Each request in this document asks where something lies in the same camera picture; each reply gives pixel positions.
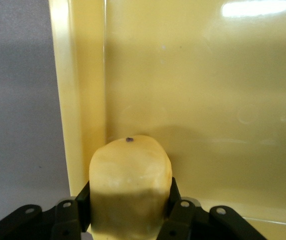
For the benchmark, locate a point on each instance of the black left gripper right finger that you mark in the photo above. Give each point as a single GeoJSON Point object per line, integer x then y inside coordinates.
{"type": "Point", "coordinates": [190, 220]}

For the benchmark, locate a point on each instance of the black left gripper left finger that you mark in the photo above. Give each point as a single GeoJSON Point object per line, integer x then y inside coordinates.
{"type": "Point", "coordinates": [65, 217]}

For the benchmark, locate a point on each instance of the yellow toy potato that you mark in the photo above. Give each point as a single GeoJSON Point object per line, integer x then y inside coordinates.
{"type": "Point", "coordinates": [130, 175]}

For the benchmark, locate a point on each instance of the yellow plastic tray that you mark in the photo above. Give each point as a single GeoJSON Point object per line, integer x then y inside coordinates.
{"type": "Point", "coordinates": [208, 100]}

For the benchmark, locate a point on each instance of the brown table mat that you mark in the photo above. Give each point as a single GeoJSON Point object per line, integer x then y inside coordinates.
{"type": "Point", "coordinates": [15, 100]}

